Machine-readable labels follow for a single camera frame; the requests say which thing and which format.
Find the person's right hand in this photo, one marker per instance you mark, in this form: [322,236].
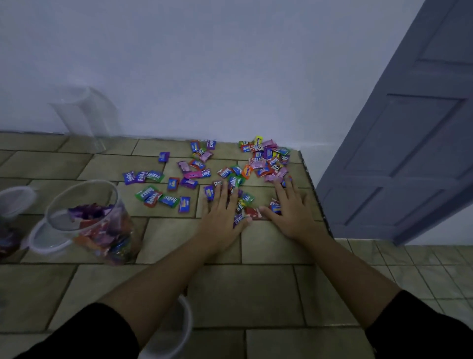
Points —
[293,220]

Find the person's left hand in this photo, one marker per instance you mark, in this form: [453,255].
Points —
[218,229]

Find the person's left middle finger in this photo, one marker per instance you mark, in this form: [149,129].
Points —
[224,196]

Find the person's right little finger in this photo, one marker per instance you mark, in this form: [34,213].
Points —
[308,203]

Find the person's left thumb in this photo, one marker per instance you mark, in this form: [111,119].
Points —
[244,221]

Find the person's left little finger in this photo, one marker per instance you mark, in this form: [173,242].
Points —
[204,209]

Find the person's right middle finger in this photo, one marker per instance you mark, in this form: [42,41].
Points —
[290,192]

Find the person's right thumb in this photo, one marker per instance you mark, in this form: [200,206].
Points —
[266,212]

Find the person's left forearm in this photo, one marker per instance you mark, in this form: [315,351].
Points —
[162,288]

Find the person's right forearm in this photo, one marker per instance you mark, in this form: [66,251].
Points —
[351,277]

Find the scatter of colourful wrapped candies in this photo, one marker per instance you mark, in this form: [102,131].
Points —
[258,162]

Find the clear plastic jar with candies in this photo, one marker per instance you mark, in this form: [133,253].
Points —
[107,207]

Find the heap of candies inside jar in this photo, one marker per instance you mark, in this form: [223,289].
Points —
[107,236]

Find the grey panelled door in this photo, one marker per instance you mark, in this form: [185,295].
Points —
[414,148]

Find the large white plastic lid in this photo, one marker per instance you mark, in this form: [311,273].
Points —
[177,333]

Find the empty clear plastic jar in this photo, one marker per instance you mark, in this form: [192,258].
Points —
[87,114]

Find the small white plastic lid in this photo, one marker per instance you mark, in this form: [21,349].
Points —
[48,244]

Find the person's black right sleeve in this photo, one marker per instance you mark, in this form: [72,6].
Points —
[425,329]

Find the person's black sleeve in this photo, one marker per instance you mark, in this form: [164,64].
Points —
[425,329]
[85,336]

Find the person's black left sleeve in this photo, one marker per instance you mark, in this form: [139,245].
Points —
[85,336]

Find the clear jar with white rim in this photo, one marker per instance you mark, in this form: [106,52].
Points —
[14,199]

